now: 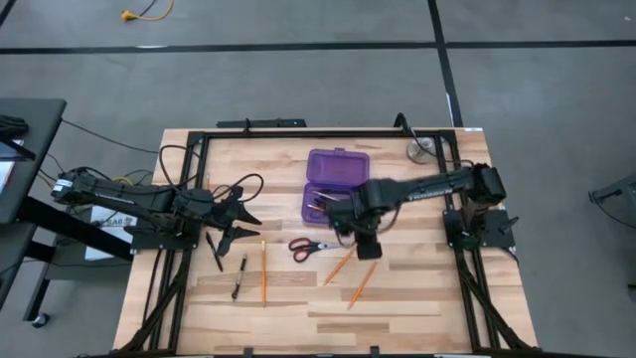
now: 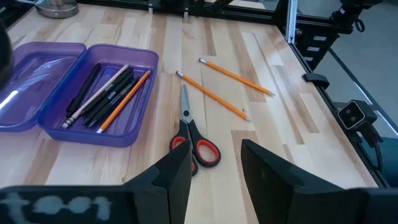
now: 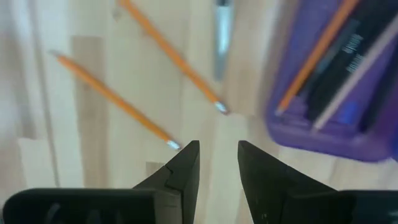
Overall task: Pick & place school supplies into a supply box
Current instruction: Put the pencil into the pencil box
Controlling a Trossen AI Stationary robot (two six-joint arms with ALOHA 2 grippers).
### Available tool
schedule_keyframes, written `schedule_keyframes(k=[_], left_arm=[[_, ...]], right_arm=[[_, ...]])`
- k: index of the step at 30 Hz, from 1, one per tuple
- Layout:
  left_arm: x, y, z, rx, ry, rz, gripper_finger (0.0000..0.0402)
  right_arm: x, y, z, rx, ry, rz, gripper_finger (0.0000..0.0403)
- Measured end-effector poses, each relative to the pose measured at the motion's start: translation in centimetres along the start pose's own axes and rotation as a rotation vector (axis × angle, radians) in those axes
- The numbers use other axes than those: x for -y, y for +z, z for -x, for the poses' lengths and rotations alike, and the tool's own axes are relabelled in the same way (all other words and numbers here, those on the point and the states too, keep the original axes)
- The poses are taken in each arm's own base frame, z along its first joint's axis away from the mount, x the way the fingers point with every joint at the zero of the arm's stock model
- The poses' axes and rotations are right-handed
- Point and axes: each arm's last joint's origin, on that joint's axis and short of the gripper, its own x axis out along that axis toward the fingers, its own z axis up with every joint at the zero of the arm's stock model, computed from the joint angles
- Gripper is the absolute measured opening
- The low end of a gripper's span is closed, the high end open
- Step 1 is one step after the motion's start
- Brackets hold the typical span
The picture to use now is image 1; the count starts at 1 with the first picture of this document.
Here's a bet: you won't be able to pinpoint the black table frame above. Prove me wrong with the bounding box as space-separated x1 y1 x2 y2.
114 128 537 358

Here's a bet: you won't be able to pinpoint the black pen with silver tip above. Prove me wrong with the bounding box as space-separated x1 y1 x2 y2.
231 254 248 302

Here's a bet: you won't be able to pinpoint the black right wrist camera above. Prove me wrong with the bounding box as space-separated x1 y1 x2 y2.
355 231 384 262

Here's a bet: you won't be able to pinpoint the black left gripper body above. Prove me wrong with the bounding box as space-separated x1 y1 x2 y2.
198 187 235 239

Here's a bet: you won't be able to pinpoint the white printed paper sheet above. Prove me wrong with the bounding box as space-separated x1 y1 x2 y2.
82 204 139 262

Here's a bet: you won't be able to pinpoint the black table cable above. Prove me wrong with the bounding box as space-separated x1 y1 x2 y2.
409 129 476 168

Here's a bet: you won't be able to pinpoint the black floor cable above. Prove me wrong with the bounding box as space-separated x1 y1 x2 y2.
60 117 160 155

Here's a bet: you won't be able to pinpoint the grey stand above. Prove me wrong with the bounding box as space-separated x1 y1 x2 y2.
587 171 636 216

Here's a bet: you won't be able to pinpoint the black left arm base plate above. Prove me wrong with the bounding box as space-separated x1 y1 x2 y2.
128 224 201 253

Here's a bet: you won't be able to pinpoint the black item on desk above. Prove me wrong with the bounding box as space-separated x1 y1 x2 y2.
0 114 30 141

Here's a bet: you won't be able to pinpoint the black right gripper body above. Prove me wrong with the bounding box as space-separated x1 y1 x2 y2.
342 179 398 234

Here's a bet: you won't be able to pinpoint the purple plastic pencil box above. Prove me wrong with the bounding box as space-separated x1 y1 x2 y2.
299 147 372 228

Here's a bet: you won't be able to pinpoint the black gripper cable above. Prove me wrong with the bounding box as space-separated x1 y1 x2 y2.
212 172 265 206

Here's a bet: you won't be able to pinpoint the black curved bracket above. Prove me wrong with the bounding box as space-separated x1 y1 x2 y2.
393 112 413 138

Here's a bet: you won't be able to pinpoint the matte black pen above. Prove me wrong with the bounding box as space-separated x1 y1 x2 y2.
205 231 225 273

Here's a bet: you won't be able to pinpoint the black bar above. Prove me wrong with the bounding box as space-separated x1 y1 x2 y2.
215 117 308 130

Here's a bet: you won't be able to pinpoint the yellow cable with plug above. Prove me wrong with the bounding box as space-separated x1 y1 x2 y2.
120 0 176 23

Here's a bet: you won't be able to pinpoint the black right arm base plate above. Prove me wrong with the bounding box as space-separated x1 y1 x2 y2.
442 207 517 251

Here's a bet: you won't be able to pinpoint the black side desk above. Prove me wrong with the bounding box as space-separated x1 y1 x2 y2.
0 97 135 329

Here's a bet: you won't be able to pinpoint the red and black scissors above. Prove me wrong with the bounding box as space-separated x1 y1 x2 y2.
287 237 345 265

